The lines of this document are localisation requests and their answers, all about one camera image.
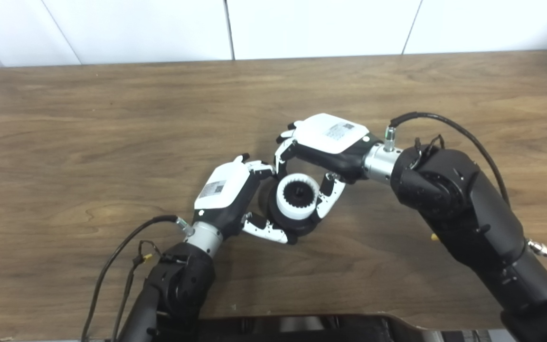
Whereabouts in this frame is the white toothed ring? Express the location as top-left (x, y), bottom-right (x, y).
top-left (276, 173), bottom-right (321, 220)

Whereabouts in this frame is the thin arm wire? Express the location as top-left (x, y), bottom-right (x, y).
top-left (112, 240), bottom-right (161, 342)
top-left (414, 134), bottom-right (445, 160)

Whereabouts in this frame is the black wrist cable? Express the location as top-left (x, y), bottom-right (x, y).
top-left (81, 215), bottom-right (194, 342)
top-left (384, 112), bottom-right (511, 207)

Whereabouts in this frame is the black robot torso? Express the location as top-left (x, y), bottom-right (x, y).
top-left (198, 313), bottom-right (445, 342)

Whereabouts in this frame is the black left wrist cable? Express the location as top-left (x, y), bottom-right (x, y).
top-left (81, 215), bottom-right (194, 342)

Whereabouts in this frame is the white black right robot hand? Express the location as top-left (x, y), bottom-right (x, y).
top-left (275, 113), bottom-right (402, 221)

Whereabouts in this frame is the round black stepped part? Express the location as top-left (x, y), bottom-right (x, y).
top-left (268, 173), bottom-right (324, 237)

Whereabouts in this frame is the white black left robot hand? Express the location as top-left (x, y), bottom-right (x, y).
top-left (186, 153), bottom-right (298, 257)

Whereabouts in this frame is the silver right forearm connector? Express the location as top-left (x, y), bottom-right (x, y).
top-left (528, 239), bottom-right (547, 260)

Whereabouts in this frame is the thin left arm wire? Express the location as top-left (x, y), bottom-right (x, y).
top-left (112, 240), bottom-right (161, 342)

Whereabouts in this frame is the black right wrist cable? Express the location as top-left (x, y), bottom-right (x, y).
top-left (384, 112), bottom-right (511, 207)

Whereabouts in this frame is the thin right arm wire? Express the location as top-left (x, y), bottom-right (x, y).
top-left (414, 134), bottom-right (445, 160)

